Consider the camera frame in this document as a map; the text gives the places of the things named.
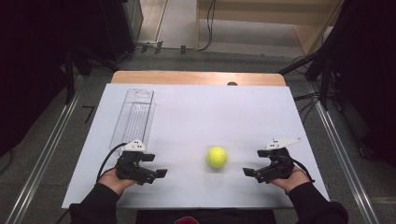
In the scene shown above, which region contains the bundle of black floor cables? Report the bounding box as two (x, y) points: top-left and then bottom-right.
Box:
(293, 90), (322, 123)

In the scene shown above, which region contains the black curtain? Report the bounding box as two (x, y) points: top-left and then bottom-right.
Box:
(0, 0), (138, 158)
(320, 0), (396, 170)

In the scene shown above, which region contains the light wooden shelf unit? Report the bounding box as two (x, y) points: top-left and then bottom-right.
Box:
(195, 0), (346, 56)

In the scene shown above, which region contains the black hanging cable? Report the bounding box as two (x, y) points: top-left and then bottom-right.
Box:
(197, 0), (218, 52)

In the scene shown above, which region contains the person's right hand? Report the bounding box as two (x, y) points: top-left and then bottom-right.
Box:
(270, 163), (311, 195)

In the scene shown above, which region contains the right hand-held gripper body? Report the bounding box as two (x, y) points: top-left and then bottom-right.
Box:
(257, 136), (303, 184)

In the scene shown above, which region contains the person's left hand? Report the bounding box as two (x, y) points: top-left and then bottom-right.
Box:
(96, 167), (138, 196)

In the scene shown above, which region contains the left hand-held gripper black cable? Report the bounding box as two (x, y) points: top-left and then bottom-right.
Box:
(95, 142), (129, 183)

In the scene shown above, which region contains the red cloth patch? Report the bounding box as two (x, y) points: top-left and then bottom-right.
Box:
(173, 216), (201, 224)

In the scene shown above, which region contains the right hand-held gripper black cable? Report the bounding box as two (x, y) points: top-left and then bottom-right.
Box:
(290, 158), (316, 184)

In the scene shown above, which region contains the clear plastic tray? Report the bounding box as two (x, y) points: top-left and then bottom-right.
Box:
(108, 88), (156, 154)

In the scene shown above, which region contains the hand-held gripper black cable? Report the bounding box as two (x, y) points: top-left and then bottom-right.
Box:
(290, 158), (316, 184)
(95, 142), (129, 183)

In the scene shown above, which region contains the black tripod stand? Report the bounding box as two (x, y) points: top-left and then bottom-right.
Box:
(277, 46), (332, 110)

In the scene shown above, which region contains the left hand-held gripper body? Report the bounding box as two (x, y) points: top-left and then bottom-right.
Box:
(115, 138), (158, 187)

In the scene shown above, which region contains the yellow tennis ball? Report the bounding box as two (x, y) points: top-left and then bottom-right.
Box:
(205, 146), (229, 170)

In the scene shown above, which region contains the white table board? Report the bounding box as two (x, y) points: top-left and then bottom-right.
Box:
(61, 82), (331, 210)

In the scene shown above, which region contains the aluminium floor rail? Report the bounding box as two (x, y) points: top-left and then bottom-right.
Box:
(5, 75), (84, 224)
(305, 81), (381, 224)

